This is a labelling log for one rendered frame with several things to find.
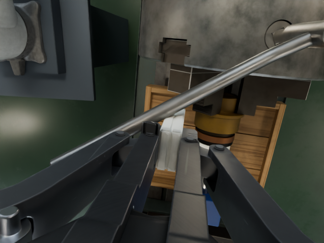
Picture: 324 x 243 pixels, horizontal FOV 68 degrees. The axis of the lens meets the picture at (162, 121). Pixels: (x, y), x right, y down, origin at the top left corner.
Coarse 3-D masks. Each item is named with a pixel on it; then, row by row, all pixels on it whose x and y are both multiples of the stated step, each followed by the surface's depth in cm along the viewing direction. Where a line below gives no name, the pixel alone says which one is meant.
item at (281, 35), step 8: (296, 24) 23; (304, 24) 21; (312, 24) 20; (320, 24) 19; (272, 32) 26; (280, 32) 25; (288, 32) 23; (296, 32) 22; (304, 32) 20; (312, 32) 19; (320, 32) 19; (280, 40) 25; (312, 40) 20; (320, 40) 19
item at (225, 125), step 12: (228, 96) 46; (228, 108) 42; (204, 120) 43; (216, 120) 41; (228, 120) 41; (240, 120) 44; (204, 132) 44; (216, 132) 42; (228, 132) 42; (204, 144) 44; (216, 144) 43; (228, 144) 44
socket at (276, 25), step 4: (280, 20) 26; (272, 24) 26; (276, 24) 26; (280, 24) 26; (284, 24) 26; (288, 24) 26; (268, 28) 26; (272, 28) 26; (276, 28) 26; (280, 28) 26; (284, 28) 26; (268, 32) 26; (264, 36) 26; (268, 36) 26; (264, 40) 27; (268, 40) 26; (272, 40) 26; (268, 44) 27; (272, 44) 27; (276, 44) 27; (268, 48) 27
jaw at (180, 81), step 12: (168, 48) 32; (180, 48) 31; (168, 60) 32; (180, 60) 31; (180, 72) 33; (192, 72) 32; (204, 72) 34; (216, 72) 37; (168, 84) 35; (180, 84) 33; (192, 84) 33; (216, 96) 39; (192, 108) 42; (204, 108) 40; (216, 108) 40
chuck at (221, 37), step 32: (160, 0) 31; (192, 0) 28; (224, 0) 26; (256, 0) 25; (288, 0) 25; (320, 0) 26; (160, 32) 32; (192, 32) 28; (224, 32) 27; (256, 32) 26; (192, 64) 29; (224, 64) 28; (288, 64) 27; (320, 64) 29
